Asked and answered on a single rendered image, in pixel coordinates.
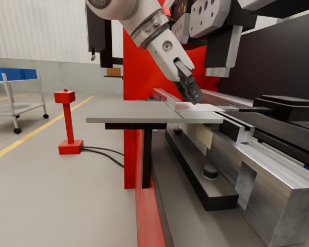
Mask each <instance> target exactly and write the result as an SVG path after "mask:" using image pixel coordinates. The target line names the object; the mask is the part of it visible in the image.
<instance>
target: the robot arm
mask: <svg viewBox="0 0 309 247"><path fill-rule="evenodd" d="M85 2H86V3H87V5H88V6H89V8H90V9H91V10H92V11H93V12H94V13H95V14H96V15H97V16H99V17H101V18H103V19H106V20H118V21H119V22H120V23H121V24H122V26H123V27H124V29H125V30H126V31H127V33H128V34H129V36H130V37H131V39H132V40H133V41H134V43H135V44H136V46H137V47H140V46H143V47H142V48H141V49H142V50H144V49H146V48H147V50H148V51H149V53H150V54H151V56H152V57H153V59H154V61H155V62H156V63H157V65H158V66H159V68H160V69H161V71H162V72H163V74H164V75H165V76H166V77H167V79H168V80H171V81H172V82H173V83H174V85H175V87H176V88H177V90H178V92H179V93H180V95H181V96H182V98H183V99H184V100H187V99H190V101H191V102H192V104H193V105H196V104H197V103H199V102H200V101H201V100H203V99H204V98H205V96H204V94H203V93H202V91H201V90H200V88H199V86H198V85H197V82H196V81H195V80H194V77H193V73H192V72H191V71H193V70H194V69H195V67H194V65H193V63H192V61H191V60H190V58H189V57H188V55H187V54H186V52H185V50H184V49H183V47H182V46H181V44H180V43H179V41H178V40H177V39H176V37H175V36H174V35H173V33H172V32H171V31H170V30H169V28H170V26H169V25H168V26H166V25H167V23H168V22H169V20H168V18H167V16H166V15H165V13H164V11H163V10H162V8H161V6H160V4H159V3H158V1H157V0H85ZM182 75H183V76H182ZM185 79H186V81H185Z"/></svg>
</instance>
